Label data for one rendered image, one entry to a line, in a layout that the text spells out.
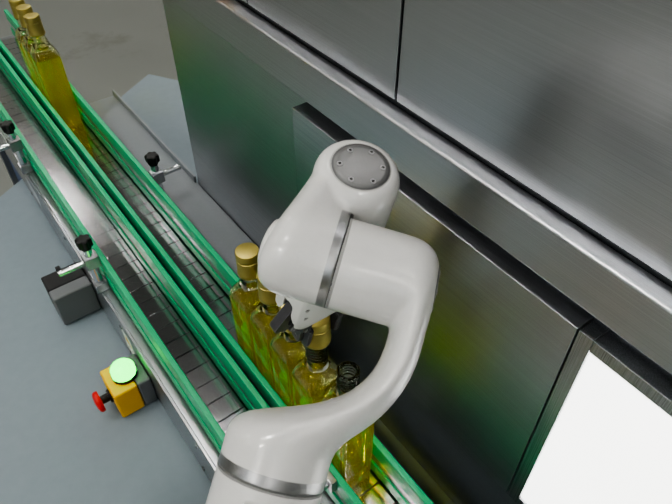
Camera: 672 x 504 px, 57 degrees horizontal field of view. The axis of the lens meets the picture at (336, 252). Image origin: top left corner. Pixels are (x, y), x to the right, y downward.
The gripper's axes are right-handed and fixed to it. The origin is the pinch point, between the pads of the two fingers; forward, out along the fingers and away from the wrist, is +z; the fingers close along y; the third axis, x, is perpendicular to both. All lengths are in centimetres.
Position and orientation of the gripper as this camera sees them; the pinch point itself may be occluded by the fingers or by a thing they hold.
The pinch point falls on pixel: (316, 321)
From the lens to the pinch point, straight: 75.5
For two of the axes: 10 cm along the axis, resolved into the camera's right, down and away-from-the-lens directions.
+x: 5.7, 7.3, -3.8
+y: -8.1, 4.1, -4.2
